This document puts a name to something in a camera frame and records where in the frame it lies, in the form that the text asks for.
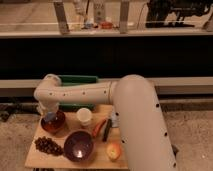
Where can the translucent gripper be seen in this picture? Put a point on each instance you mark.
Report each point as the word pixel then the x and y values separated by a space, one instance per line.
pixel 50 111

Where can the grey blue sponge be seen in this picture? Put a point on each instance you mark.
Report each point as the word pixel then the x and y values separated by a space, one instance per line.
pixel 50 117

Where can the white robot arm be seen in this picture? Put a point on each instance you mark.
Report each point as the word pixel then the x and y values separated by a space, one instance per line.
pixel 143 130

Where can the red bowl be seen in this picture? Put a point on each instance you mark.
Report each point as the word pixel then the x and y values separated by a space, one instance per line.
pixel 56 125

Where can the purple bowl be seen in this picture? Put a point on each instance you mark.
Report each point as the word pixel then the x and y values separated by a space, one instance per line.
pixel 78 146

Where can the bunch of dark grapes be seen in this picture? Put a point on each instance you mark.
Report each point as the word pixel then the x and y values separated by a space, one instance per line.
pixel 48 146

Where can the green plastic tray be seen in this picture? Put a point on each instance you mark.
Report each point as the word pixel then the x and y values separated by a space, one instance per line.
pixel 72 80

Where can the white plastic cup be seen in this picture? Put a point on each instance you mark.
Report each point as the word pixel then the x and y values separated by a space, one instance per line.
pixel 84 116

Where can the wooden table board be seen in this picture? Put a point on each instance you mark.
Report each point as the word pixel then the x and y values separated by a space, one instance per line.
pixel 99 158

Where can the grey blue cloth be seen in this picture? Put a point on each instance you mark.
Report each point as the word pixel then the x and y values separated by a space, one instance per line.
pixel 114 120

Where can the red yellow apple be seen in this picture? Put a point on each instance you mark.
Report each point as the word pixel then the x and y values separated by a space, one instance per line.
pixel 113 151

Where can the red object on ledge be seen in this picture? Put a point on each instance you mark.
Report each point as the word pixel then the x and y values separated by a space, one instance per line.
pixel 106 25

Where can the black machine in background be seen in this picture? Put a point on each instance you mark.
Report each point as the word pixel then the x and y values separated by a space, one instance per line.
pixel 171 13

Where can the left metal post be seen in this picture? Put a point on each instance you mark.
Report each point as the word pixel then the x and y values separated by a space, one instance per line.
pixel 61 16

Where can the metal post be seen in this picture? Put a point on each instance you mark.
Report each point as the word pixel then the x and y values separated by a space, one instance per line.
pixel 124 10
pixel 61 16

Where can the right metal post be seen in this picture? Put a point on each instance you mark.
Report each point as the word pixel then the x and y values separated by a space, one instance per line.
pixel 124 10

